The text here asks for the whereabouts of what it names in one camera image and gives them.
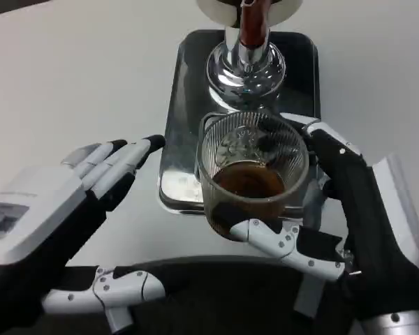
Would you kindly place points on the steel drip tray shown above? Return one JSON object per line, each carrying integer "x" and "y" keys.
{"x": 181, "y": 122}

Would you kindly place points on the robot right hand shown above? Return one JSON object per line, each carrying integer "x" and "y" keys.
{"x": 370, "y": 227}

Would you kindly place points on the chrome drink dispenser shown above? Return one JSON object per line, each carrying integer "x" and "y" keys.
{"x": 230, "y": 70}

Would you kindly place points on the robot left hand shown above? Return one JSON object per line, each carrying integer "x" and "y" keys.
{"x": 38, "y": 209}

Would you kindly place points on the dark brown drink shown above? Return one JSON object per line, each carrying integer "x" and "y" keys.
{"x": 248, "y": 181}

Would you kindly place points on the grey support bar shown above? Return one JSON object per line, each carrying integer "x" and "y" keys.
{"x": 309, "y": 296}
{"x": 120, "y": 317}

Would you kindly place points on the clear ribbed glass cup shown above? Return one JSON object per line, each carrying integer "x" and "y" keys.
{"x": 230, "y": 146}

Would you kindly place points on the silver right robot forearm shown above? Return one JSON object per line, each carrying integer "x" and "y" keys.
{"x": 401, "y": 322}

